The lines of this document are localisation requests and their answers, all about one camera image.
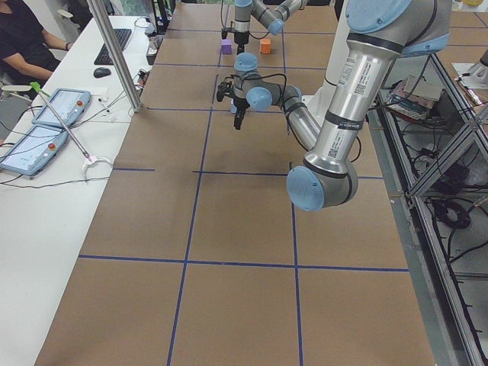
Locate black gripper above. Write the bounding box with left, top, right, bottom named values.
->
left=235, top=31, right=249, bottom=54
left=232, top=97, right=249, bottom=130

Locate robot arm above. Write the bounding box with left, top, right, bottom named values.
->
left=231, top=1, right=451, bottom=211
left=230, top=0, right=308, bottom=54

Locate purple block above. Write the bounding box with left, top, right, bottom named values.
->
left=220, top=39, right=233, bottom=55

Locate orange block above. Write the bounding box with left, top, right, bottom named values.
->
left=259, top=38, right=272, bottom=54

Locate metal cup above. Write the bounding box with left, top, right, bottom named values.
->
left=146, top=36, right=159, bottom=55

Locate black keyboard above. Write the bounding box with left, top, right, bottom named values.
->
left=93, top=28, right=133, bottom=66

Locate black computer mouse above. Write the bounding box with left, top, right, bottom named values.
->
left=93, top=67, right=111, bottom=79

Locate teach pendant far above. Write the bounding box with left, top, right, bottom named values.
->
left=32, top=88, right=92, bottom=127

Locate teach pendant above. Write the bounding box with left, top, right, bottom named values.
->
left=1, top=124, right=68, bottom=176
left=32, top=88, right=92, bottom=127

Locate stack of books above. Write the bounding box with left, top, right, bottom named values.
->
left=386, top=75, right=443, bottom=120

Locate teach pendant near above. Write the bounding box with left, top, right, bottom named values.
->
left=1, top=124, right=68, bottom=176

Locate long metal rod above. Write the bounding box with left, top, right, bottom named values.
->
left=30, top=82, right=95, bottom=165

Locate seated person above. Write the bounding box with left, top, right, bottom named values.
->
left=1, top=0, right=73, bottom=85

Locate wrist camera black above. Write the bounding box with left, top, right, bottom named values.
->
left=221, top=27, right=235, bottom=40
left=216, top=79, right=233, bottom=102

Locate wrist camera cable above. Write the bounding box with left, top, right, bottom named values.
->
left=232, top=72, right=289, bottom=95

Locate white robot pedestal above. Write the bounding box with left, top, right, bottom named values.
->
left=303, top=0, right=349, bottom=120

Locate aluminium frame post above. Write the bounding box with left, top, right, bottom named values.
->
left=87, top=0, right=142, bottom=113

